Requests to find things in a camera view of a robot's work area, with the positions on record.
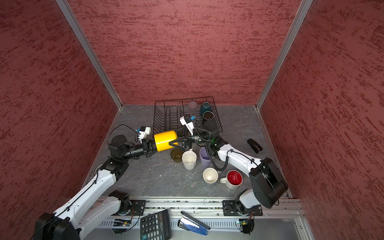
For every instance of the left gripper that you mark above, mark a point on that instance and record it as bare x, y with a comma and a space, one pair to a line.
146, 148

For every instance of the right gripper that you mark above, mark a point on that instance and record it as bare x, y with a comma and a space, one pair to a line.
187, 140

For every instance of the olive green glass cup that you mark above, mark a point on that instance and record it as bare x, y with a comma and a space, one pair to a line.
176, 155

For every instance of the white ceramic mug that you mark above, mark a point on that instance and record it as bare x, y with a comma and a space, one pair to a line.
189, 159

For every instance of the yellow mug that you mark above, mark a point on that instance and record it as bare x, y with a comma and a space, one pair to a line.
163, 139

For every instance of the black mug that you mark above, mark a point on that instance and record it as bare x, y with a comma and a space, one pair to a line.
208, 116

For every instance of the clear glass cup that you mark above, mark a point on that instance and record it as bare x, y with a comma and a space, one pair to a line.
192, 105

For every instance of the dark green ceramic mug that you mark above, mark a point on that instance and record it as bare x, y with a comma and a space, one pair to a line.
205, 107

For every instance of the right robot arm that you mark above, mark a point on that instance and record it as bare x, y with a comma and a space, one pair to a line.
267, 182

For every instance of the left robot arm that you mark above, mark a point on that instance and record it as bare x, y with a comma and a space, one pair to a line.
76, 219

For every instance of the lilac plastic cup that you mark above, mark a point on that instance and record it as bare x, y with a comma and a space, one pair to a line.
204, 157

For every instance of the cream white mug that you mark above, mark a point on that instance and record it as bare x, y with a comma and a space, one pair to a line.
210, 175

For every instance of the white mug red inside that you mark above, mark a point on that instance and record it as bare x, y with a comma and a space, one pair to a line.
232, 180

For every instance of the black small object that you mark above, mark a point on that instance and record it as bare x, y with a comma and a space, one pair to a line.
255, 146

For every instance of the black calculator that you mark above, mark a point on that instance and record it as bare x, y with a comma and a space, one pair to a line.
156, 226

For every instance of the left circuit board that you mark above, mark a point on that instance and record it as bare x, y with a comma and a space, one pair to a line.
121, 223

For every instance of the circuit board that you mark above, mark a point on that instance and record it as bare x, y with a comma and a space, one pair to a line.
121, 223
246, 226

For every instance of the blue black stapler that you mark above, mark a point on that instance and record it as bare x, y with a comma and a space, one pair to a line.
189, 223

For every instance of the right circuit board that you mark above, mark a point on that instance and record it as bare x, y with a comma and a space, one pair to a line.
246, 226

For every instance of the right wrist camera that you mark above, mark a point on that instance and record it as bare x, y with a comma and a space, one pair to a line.
188, 122

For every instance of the black wire dish rack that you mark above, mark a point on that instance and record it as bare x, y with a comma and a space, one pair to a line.
167, 115

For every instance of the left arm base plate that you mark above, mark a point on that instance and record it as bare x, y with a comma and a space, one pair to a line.
135, 207

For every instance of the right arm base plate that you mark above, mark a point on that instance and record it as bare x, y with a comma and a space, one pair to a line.
235, 208

